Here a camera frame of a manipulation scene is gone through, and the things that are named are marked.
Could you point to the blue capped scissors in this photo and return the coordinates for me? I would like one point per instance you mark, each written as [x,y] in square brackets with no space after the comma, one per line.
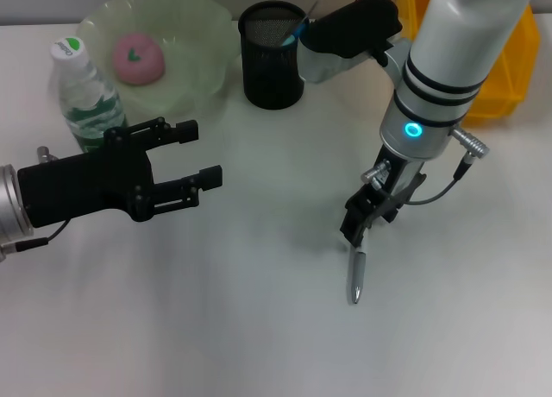
[293,36]

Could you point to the pink toy peach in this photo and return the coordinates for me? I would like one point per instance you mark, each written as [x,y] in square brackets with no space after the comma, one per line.
[138,60]

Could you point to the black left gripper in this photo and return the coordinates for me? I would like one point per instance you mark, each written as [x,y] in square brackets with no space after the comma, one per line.
[86,185]

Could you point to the silver ballpoint pen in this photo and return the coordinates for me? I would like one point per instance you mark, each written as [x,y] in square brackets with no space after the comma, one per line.
[358,276]

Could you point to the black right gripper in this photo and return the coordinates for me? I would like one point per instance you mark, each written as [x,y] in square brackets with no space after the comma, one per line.
[397,177]

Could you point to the green translucent fruit bowl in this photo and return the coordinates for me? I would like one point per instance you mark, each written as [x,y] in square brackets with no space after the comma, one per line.
[194,47]

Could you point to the clear water bottle green label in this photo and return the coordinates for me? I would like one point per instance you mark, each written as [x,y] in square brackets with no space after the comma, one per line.
[86,95]

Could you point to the black mesh pen holder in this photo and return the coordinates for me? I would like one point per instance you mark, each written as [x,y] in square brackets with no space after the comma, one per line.
[269,77]

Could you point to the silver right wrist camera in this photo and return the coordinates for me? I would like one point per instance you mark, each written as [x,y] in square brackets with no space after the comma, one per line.
[349,30]

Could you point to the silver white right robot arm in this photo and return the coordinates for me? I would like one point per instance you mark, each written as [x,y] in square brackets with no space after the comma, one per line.
[457,60]

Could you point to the yellow plastic bin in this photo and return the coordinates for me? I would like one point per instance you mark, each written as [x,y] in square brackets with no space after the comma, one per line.
[513,69]

